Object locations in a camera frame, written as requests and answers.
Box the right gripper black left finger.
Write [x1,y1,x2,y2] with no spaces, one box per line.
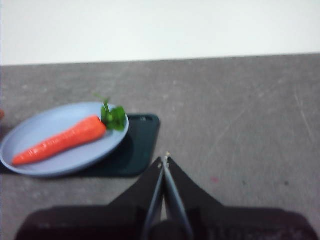
[14,157,165,240]

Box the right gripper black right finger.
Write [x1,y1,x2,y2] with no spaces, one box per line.
[164,157,320,240]

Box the orange carrot with green leaves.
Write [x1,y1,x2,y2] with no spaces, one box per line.
[11,92,127,167]

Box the blue round plate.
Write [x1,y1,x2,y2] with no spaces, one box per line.
[0,101,130,178]

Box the black rectangular tray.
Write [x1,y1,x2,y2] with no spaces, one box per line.
[0,114,161,178]

